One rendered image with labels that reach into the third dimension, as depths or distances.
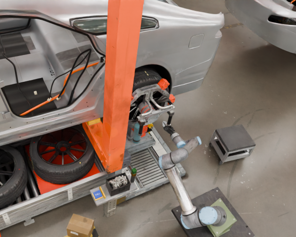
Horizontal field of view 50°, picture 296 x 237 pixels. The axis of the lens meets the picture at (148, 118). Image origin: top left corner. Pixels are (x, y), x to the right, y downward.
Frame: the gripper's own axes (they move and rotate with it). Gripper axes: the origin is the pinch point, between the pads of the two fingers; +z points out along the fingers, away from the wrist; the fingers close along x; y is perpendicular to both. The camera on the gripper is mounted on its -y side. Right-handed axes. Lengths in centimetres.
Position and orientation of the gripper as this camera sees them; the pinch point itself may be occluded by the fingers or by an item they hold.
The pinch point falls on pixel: (163, 122)
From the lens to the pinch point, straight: 347.8
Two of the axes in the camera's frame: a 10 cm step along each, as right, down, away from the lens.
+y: 5.1, 3.0, 8.0
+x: 7.1, -6.7, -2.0
